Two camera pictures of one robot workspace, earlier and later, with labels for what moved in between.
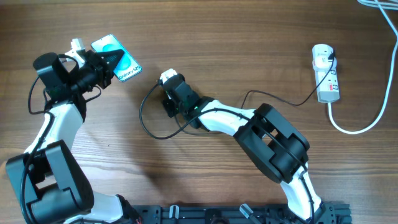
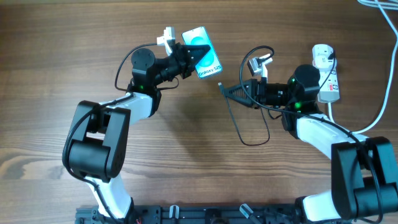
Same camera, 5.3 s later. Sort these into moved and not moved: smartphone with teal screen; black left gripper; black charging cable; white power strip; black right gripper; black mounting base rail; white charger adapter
Moved: black charging cable; smartphone with teal screen; black right gripper; black left gripper
Not moved: black mounting base rail; white charger adapter; white power strip
